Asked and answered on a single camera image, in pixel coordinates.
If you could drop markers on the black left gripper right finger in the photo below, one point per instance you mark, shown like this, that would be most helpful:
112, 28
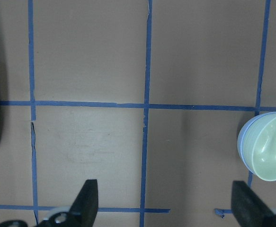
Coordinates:
248, 209

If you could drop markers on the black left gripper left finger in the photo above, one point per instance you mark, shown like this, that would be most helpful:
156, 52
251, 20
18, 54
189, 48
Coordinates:
85, 207

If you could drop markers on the light blue bowl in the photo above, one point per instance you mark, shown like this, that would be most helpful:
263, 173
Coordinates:
243, 131

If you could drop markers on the light green bowl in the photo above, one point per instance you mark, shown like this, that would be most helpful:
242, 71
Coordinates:
260, 149

